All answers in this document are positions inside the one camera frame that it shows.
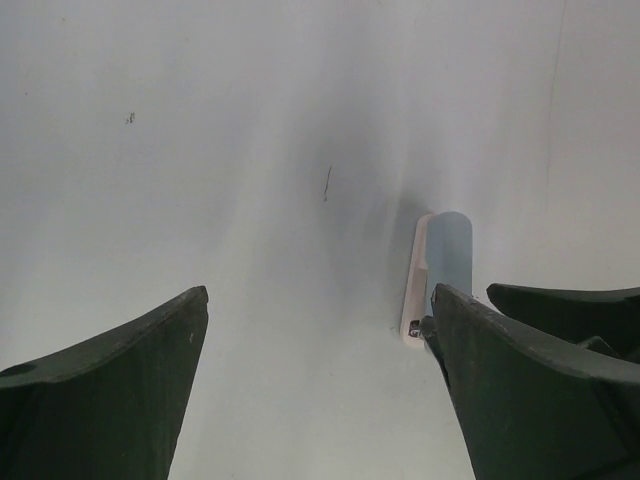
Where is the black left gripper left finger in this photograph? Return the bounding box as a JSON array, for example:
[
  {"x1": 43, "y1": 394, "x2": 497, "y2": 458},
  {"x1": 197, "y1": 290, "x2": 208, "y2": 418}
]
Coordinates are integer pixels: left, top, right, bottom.
[{"x1": 1, "y1": 286, "x2": 208, "y2": 479}]

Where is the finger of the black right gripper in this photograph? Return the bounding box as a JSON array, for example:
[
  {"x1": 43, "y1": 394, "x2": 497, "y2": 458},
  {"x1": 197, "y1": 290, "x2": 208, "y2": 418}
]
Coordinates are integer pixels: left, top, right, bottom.
[{"x1": 487, "y1": 284, "x2": 639, "y2": 363}]

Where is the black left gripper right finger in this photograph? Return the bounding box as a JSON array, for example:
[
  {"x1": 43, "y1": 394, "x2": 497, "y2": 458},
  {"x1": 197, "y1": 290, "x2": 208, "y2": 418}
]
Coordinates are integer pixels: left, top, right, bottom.
[{"x1": 430, "y1": 284, "x2": 639, "y2": 479}]

